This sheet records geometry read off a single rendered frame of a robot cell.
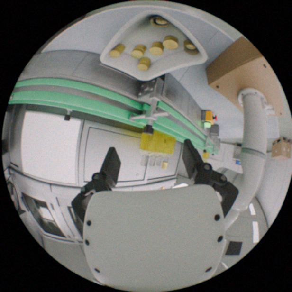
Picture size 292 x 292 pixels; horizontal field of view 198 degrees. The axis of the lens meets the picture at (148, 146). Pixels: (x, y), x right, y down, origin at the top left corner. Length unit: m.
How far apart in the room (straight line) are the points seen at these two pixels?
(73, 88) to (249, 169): 0.51
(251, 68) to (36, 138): 0.74
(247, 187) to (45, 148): 0.70
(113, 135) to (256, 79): 0.61
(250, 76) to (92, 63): 0.44
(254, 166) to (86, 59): 0.55
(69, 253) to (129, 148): 1.85
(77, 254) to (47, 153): 1.58
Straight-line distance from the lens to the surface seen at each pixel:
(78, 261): 1.80
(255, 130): 0.26
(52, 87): 0.37
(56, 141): 0.50
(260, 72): 0.26
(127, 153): 0.56
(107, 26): 0.34
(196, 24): 0.29
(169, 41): 0.24
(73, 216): 0.79
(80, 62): 0.38
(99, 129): 0.49
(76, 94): 0.34
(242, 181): 0.26
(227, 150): 6.18
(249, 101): 0.30
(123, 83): 0.36
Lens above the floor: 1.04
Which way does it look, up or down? 1 degrees up
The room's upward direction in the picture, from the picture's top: 168 degrees counter-clockwise
